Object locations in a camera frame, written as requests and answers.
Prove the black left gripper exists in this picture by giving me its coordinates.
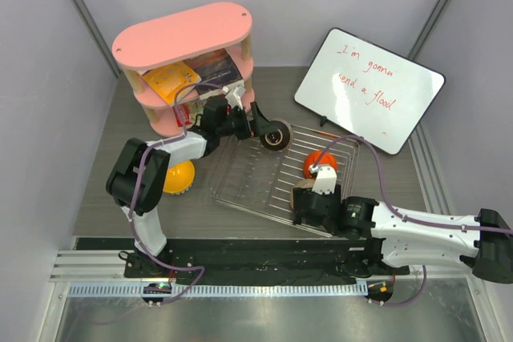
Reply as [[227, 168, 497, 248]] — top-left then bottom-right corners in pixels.
[[217, 103, 277, 142]]

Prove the dark brown bowl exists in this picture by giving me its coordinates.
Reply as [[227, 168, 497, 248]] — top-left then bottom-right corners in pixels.
[[260, 119, 293, 151]]

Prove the metal wire dish rack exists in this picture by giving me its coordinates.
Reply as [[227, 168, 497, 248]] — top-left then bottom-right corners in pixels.
[[210, 124, 337, 227]]

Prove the yellow bowl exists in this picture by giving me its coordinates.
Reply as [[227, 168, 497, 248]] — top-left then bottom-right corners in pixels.
[[163, 160, 196, 190]]

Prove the white ridged bowl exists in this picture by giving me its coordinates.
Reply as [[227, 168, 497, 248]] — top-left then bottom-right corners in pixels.
[[163, 183, 193, 195]]

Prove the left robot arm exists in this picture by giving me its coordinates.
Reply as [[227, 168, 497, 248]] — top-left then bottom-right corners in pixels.
[[106, 95, 283, 277]]

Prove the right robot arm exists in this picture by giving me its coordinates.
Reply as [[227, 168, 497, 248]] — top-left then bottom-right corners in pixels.
[[290, 181, 512, 284]]

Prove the beige speckled bowl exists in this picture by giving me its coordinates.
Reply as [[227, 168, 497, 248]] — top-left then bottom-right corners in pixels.
[[289, 179, 315, 209]]

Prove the orange bowl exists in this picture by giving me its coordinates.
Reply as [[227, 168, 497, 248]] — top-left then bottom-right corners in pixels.
[[302, 150, 338, 179]]

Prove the dark blue book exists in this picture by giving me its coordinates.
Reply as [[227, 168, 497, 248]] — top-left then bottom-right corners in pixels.
[[184, 49, 244, 100]]

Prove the red magazine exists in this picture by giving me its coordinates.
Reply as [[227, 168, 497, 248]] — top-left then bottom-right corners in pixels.
[[174, 99, 206, 128]]

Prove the yellow book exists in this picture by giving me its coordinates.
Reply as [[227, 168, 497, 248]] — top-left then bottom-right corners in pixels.
[[140, 61, 201, 104]]

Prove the pink three-tier shelf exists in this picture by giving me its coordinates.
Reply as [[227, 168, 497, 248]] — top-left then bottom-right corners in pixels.
[[111, 2, 255, 137]]

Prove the white whiteboard with red writing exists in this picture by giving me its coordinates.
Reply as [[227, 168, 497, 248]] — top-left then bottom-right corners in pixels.
[[294, 28, 446, 155]]

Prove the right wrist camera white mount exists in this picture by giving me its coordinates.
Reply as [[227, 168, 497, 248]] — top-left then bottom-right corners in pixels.
[[309, 164, 337, 195]]

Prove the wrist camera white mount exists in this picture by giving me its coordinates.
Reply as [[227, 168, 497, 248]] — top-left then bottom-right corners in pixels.
[[221, 86, 245, 110], [309, 164, 337, 195]]

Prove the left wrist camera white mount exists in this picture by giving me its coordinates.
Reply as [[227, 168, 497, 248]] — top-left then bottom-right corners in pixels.
[[221, 86, 245, 110]]

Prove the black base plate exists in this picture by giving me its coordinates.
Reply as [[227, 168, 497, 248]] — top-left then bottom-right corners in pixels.
[[125, 238, 410, 286]]

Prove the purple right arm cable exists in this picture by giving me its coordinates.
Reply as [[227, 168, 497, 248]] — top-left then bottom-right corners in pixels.
[[312, 135, 513, 306]]

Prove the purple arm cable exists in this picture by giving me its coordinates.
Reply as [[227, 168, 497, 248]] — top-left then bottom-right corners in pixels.
[[127, 82, 232, 304], [312, 135, 513, 306]]

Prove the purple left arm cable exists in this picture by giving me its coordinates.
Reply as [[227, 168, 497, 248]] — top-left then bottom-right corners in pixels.
[[127, 82, 232, 304]]

